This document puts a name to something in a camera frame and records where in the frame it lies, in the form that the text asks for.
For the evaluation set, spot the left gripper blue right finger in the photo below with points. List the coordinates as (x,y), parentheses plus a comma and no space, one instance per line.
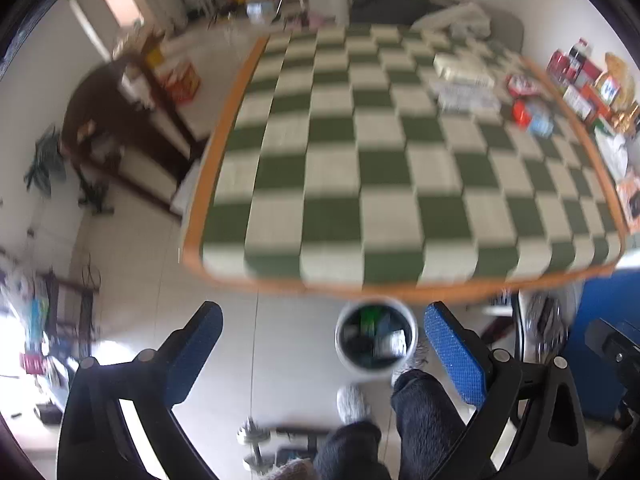
(527,422)

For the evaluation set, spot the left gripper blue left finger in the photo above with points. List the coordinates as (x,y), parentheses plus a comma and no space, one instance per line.
(95,442)

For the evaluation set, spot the small red blue milk carton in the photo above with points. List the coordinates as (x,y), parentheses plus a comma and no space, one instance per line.
(533,116)

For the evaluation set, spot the white printed paper leaflet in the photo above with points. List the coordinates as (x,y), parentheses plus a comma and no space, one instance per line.
(468,98)

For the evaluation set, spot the white round trash bin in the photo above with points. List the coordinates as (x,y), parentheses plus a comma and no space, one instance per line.
(374,337)

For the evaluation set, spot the blue chair seat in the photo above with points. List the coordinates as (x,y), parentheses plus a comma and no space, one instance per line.
(615,299)

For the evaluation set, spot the orange white snack packet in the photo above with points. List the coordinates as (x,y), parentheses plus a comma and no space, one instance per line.
(628,191)

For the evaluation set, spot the white tissue paper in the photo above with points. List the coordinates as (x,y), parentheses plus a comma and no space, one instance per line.
(614,153)

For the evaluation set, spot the left grey fuzzy slipper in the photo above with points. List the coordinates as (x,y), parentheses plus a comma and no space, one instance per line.
(352,405)

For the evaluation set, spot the golden jar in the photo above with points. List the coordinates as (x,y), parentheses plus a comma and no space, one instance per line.
(624,121)

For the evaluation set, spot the orange box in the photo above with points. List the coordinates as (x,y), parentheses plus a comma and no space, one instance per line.
(598,108)

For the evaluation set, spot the red white snack wrapper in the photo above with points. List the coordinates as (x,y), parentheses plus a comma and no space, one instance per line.
(522,86)

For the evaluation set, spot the dark wooden chair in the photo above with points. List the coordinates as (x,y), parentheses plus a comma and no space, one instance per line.
(98,109)

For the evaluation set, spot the red soda can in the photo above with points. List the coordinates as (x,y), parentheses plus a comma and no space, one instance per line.
(558,64)

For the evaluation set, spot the cola bottle red cap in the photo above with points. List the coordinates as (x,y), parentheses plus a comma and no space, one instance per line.
(577,56)

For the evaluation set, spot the green white checkered mat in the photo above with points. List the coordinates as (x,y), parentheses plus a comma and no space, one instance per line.
(333,169)

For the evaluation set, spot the red gift box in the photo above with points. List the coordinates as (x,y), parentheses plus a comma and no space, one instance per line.
(182,82)

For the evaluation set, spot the white crumpled cloth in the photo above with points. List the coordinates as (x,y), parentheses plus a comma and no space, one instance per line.
(464,20)

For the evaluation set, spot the black folding bed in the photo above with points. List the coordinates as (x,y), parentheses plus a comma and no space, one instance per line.
(393,12)

